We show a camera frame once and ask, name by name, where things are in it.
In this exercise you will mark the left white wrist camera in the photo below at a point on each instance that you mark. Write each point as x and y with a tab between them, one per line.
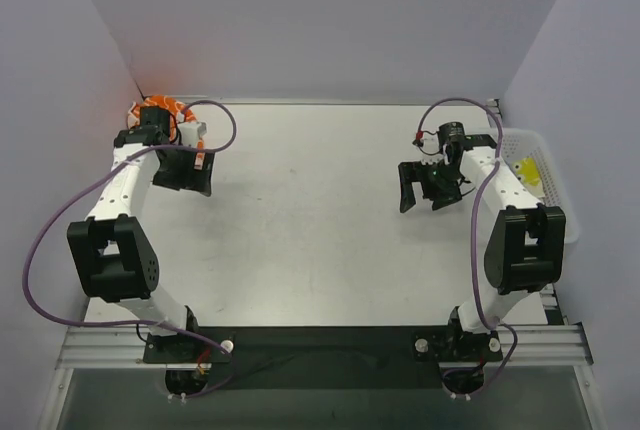
191	133

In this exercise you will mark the aluminium back rail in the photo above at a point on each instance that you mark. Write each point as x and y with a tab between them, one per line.
309	101

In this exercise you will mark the aluminium rail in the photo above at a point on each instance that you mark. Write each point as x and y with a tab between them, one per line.
108	348
309	101

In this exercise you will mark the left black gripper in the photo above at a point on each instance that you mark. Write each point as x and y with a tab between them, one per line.
185	173

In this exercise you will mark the white plastic basket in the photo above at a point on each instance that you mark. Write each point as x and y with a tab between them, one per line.
520	144

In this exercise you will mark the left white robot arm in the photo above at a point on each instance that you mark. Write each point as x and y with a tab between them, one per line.
114	258

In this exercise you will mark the orange flower pattern towel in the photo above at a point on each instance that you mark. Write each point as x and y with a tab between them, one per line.
179	117

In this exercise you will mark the aluminium front rail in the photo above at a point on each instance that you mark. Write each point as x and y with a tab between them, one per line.
108	348

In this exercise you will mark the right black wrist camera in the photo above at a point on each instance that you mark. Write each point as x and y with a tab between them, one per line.
451	132

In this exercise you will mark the yellow rolled towel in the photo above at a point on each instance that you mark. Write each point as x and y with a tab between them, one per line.
527	173

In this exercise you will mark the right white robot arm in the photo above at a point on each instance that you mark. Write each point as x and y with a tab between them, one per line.
516	239

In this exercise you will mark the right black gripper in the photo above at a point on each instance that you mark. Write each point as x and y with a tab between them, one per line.
426	181

